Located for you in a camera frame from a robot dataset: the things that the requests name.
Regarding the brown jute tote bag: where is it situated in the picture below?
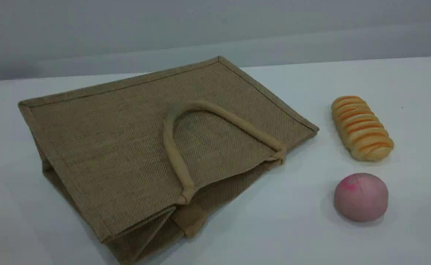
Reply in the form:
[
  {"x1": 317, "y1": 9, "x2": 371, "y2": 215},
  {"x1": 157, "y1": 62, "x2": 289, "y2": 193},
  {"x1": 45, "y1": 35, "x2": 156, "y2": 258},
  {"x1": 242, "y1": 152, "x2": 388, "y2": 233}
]
[{"x1": 18, "y1": 56, "x2": 320, "y2": 265}]

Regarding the striped long bread roll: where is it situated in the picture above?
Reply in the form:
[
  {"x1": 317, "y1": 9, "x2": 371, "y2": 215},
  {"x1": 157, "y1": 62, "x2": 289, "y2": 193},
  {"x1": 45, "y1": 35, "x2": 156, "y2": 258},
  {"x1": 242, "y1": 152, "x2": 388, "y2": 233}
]
[{"x1": 331, "y1": 95, "x2": 395, "y2": 162}]

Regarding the pink round bun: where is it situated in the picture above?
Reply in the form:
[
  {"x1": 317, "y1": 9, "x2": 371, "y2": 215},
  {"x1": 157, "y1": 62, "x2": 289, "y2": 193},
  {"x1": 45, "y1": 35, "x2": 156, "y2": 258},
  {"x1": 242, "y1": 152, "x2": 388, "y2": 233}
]
[{"x1": 333, "y1": 173, "x2": 389, "y2": 222}]

